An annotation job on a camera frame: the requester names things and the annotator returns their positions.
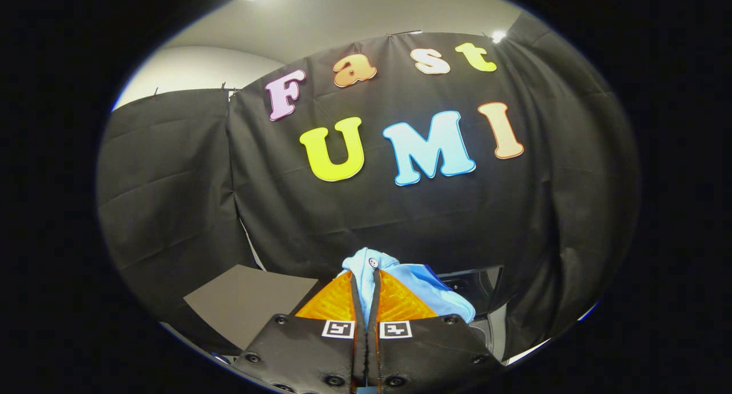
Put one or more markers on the small ceiling light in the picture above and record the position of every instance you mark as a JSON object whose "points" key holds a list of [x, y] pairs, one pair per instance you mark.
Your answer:
{"points": [[498, 36]]}

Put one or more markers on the white flat sheet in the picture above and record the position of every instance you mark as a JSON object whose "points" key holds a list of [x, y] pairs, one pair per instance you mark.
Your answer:
{"points": [[529, 351]]}

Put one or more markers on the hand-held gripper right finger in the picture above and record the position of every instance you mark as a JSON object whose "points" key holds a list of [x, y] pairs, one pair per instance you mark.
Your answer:
{"points": [[429, 354]]}

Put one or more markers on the black backdrop cloth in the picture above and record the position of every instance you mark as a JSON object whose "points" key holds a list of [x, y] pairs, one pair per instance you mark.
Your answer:
{"points": [[400, 222]]}

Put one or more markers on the light blue polo shirt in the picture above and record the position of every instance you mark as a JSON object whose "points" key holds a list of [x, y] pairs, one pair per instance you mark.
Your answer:
{"points": [[363, 268]]}

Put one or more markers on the dark grey cabinet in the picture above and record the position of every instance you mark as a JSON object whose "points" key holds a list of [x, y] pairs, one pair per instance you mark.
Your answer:
{"points": [[246, 302]]}

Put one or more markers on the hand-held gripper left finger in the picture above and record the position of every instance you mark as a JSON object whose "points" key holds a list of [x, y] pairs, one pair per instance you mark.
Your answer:
{"points": [[303, 354]]}

